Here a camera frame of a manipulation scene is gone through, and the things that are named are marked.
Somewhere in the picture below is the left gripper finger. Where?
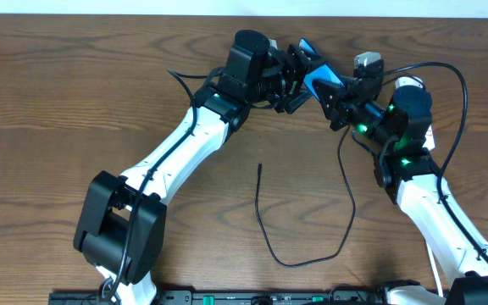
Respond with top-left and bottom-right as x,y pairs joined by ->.
287,44 -> 328,70
284,91 -> 313,114

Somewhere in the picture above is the white power strip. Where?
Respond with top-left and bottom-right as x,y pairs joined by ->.
395,76 -> 435,151

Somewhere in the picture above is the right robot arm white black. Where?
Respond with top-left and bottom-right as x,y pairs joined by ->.
304,59 -> 488,304

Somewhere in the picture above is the black charger cable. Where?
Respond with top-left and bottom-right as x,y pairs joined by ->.
254,74 -> 427,269

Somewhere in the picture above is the blue Galaxy smartphone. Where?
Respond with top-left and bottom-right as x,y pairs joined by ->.
297,37 -> 349,103

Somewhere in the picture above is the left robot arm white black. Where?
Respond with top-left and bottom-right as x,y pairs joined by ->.
73,30 -> 342,304

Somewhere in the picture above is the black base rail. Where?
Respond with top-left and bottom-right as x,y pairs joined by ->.
48,289 -> 397,305

